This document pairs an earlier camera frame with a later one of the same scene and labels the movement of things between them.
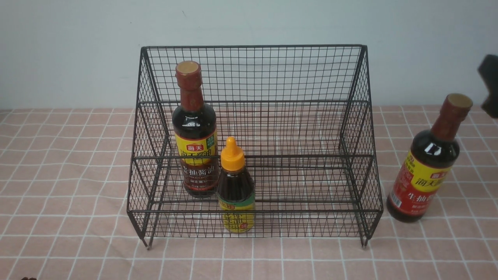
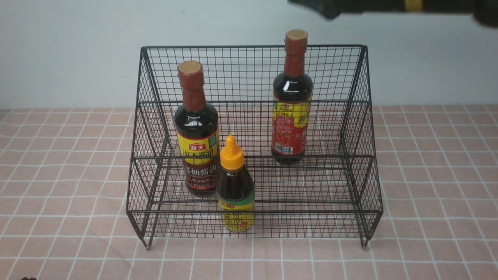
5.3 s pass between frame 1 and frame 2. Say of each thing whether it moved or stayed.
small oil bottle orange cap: stayed
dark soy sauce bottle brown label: stayed
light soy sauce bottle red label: moved
